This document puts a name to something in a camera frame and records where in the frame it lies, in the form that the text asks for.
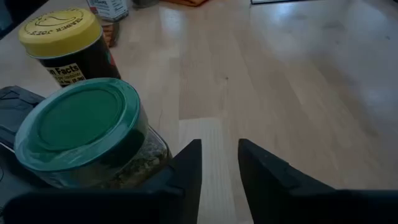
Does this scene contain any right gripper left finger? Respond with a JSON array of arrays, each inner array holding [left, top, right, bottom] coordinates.
[[2, 139, 203, 224]]

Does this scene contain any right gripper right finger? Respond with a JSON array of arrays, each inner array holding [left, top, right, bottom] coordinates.
[[238, 138, 398, 224]]

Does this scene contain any yellow-lid spice jar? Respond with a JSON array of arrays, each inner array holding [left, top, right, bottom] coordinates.
[[17, 7, 122, 88]]

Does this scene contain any dark green spice tin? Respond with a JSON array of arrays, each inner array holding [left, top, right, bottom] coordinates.
[[0, 85, 47, 194]]

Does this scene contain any green-lid spice jar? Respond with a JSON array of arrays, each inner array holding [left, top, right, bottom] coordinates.
[[14, 77, 174, 190]]

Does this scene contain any white-lid spice jar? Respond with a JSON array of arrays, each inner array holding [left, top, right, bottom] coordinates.
[[86, 0, 130, 23]]

